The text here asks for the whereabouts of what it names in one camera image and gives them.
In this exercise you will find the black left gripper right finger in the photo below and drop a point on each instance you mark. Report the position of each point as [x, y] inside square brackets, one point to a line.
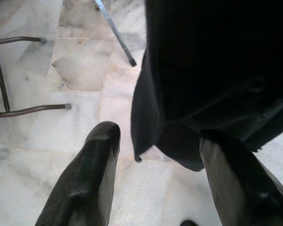
[238, 188]

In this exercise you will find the marble pattern folding table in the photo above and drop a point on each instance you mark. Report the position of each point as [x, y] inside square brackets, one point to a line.
[67, 106]

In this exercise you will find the silver metal clothes rack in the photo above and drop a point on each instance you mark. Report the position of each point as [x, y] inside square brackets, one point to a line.
[118, 35]

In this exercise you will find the black robot left foot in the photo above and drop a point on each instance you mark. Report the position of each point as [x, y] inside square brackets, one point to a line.
[188, 223]

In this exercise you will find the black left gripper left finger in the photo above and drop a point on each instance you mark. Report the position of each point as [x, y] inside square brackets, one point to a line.
[85, 183]

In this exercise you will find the black shirt green logo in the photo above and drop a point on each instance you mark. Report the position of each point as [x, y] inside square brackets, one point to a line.
[202, 58]

